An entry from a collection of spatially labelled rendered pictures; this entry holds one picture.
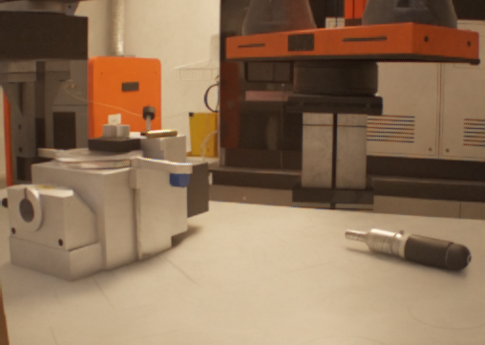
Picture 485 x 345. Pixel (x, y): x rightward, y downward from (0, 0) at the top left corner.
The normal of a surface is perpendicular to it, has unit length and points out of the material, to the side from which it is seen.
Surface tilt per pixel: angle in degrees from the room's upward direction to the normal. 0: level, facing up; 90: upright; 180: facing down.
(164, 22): 90
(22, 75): 90
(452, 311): 0
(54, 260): 90
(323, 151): 90
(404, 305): 0
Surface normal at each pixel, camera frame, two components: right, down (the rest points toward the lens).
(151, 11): -0.32, 0.14
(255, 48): -0.85, 0.07
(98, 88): 0.94, 0.05
